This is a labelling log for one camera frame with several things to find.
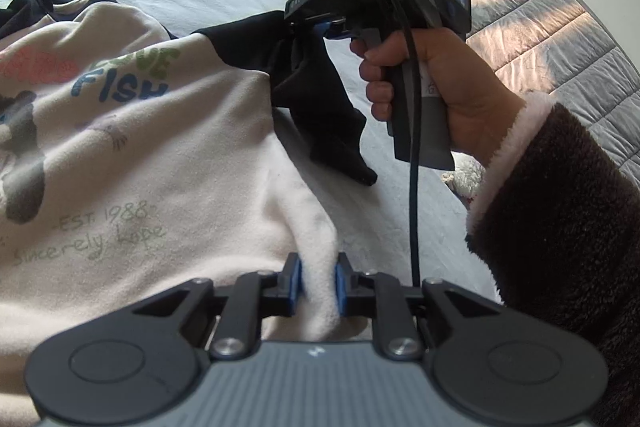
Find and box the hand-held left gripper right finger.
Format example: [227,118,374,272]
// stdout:
[335,252,502,361]

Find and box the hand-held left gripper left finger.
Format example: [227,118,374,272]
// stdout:
[132,252,305,361]

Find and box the cream sweatshirt with black sleeves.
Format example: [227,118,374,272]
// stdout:
[0,0,379,427]

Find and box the person's right hand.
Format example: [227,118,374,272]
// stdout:
[350,28,527,168]

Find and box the grey quilted bedspread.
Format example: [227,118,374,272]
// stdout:
[435,0,640,188]

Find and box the white fluffy item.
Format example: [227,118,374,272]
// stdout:
[440,156,487,208]

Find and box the black cable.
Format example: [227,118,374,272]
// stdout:
[365,0,427,289]

